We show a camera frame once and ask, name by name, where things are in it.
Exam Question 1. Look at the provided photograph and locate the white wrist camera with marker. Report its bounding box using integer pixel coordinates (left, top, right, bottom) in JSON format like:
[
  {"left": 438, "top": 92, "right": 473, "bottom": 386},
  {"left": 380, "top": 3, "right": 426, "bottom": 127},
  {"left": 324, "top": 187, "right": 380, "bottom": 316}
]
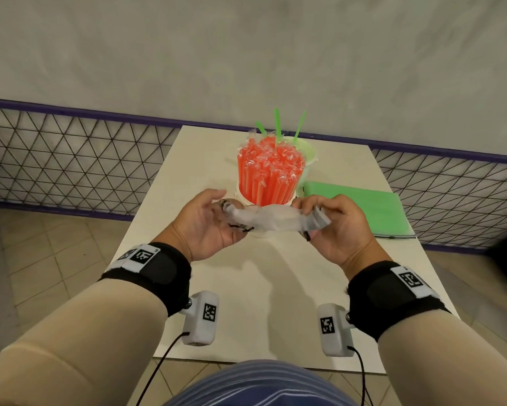
[
  {"left": 317, "top": 303, "right": 356, "bottom": 358},
  {"left": 181, "top": 291, "right": 220, "bottom": 347}
]

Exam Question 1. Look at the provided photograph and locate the person's left hand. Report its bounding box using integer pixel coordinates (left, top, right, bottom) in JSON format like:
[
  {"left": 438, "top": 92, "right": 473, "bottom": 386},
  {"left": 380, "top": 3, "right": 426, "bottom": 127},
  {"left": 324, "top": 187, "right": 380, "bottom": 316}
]
[{"left": 152, "top": 189, "right": 255, "bottom": 263}]

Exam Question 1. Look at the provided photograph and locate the wire mesh fence purple frame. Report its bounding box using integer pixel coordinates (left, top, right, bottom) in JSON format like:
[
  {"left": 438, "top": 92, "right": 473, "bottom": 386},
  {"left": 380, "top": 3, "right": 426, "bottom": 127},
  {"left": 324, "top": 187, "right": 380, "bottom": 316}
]
[{"left": 0, "top": 97, "right": 507, "bottom": 254}]

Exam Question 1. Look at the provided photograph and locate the black camera cable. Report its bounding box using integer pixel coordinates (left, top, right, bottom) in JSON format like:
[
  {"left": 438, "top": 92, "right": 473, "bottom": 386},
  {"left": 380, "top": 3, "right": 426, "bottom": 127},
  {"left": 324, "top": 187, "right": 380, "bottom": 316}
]
[
  {"left": 135, "top": 331, "right": 191, "bottom": 406},
  {"left": 347, "top": 345, "right": 375, "bottom": 406}
]

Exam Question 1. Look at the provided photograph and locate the person's right forearm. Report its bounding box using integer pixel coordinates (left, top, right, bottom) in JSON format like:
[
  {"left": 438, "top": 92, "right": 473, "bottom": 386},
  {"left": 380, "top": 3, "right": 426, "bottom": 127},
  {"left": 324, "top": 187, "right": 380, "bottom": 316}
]
[{"left": 376, "top": 310, "right": 507, "bottom": 406}]

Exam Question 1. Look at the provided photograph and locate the green folder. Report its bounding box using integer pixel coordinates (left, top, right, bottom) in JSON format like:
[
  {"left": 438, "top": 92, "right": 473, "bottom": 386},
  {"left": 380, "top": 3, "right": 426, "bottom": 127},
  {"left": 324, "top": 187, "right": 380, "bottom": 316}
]
[{"left": 302, "top": 181, "right": 416, "bottom": 239}]

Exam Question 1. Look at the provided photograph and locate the person's blue striped shirt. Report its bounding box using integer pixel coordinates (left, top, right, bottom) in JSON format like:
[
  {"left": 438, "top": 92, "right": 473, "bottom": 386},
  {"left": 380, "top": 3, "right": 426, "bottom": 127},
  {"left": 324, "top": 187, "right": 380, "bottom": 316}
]
[{"left": 164, "top": 359, "right": 358, "bottom": 406}]

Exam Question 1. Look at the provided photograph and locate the black wrist band with marker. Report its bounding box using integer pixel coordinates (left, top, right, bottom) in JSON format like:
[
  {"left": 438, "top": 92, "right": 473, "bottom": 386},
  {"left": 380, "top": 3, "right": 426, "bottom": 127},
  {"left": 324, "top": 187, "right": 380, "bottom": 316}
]
[
  {"left": 99, "top": 242, "right": 193, "bottom": 318},
  {"left": 346, "top": 261, "right": 452, "bottom": 342}
]

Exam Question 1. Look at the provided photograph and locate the white cup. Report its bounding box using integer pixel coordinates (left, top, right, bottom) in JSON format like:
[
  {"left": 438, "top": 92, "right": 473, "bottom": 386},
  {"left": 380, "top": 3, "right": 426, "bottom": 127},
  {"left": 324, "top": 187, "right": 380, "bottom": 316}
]
[{"left": 235, "top": 182, "right": 299, "bottom": 239}]

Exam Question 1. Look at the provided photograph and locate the clear plastic glove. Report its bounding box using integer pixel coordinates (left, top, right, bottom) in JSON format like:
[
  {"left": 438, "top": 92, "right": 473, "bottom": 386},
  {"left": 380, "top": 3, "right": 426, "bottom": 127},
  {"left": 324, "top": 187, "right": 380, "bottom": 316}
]
[{"left": 225, "top": 204, "right": 333, "bottom": 233}]

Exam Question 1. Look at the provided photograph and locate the bundle of wrapped red straws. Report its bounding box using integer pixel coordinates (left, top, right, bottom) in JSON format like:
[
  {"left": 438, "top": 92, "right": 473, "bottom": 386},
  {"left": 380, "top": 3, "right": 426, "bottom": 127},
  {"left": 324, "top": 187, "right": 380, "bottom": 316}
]
[{"left": 237, "top": 129, "right": 307, "bottom": 207}]

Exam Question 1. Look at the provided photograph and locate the person's left forearm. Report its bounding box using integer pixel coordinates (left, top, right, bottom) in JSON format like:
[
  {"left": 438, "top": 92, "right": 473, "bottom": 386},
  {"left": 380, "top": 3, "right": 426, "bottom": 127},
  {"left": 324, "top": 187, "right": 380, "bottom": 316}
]
[{"left": 0, "top": 278, "right": 170, "bottom": 406}]

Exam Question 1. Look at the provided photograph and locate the person's right hand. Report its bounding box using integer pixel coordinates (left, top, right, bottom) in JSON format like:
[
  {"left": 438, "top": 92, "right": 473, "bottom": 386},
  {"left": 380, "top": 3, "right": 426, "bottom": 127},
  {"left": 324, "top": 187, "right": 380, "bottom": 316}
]
[{"left": 292, "top": 194, "right": 381, "bottom": 279}]

